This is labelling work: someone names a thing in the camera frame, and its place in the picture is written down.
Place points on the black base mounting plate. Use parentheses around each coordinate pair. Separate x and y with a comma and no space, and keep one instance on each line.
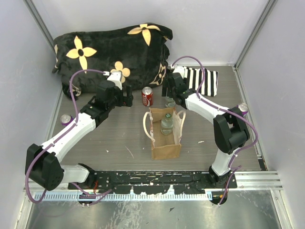
(156,182)

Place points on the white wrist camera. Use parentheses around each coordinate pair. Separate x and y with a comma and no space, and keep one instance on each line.
(182,70)
(116,77)

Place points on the purple can left side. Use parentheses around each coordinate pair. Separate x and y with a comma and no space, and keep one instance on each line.
(66,119)

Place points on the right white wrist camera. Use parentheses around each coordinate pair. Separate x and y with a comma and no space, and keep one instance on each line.
(182,70)

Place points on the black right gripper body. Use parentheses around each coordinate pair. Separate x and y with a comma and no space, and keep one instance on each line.
(184,81)

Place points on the white slotted cable duct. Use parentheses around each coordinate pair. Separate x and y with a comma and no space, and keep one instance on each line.
(170,196)

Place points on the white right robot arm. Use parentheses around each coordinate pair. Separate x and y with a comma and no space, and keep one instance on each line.
(230,130)

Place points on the purple can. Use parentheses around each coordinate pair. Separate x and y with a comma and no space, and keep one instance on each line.
(66,119)
(243,107)

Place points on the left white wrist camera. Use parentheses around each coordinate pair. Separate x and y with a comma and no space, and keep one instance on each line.
(116,77)

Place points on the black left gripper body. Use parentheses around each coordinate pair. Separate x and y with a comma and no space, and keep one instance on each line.
(118,100)

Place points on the glass soda water bottle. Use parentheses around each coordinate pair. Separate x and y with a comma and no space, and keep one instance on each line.
(167,124)

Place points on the red soda can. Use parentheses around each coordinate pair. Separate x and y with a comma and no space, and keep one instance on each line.
(147,96)

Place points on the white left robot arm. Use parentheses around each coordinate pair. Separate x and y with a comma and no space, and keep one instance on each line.
(43,163)

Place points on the aluminium rail frame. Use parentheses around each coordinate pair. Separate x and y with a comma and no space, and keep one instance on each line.
(249,180)

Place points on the purple can right side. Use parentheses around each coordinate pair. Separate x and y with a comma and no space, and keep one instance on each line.
(243,107)

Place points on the black white striped cloth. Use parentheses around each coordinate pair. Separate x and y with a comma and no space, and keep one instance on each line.
(193,78)

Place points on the black floral plush blanket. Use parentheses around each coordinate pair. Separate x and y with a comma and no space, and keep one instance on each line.
(138,51)

